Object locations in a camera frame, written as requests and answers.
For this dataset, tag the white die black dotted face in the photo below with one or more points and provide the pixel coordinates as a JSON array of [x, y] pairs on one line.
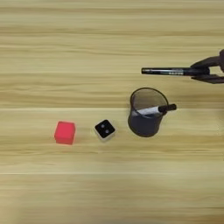
[[104, 129]]

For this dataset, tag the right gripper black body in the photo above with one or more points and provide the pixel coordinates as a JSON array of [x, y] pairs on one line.
[[222, 59]]

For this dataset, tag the red cube block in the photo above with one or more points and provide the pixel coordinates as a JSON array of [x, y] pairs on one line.
[[64, 132]]

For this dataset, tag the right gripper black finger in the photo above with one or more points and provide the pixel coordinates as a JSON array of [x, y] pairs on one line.
[[210, 78], [208, 62]]

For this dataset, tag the white marker black cap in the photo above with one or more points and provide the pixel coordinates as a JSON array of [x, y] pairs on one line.
[[151, 110]]

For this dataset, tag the black mesh pen cup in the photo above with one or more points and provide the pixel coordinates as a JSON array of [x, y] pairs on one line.
[[145, 125]]

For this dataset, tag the black marker pen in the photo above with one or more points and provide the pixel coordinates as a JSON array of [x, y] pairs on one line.
[[169, 71]]

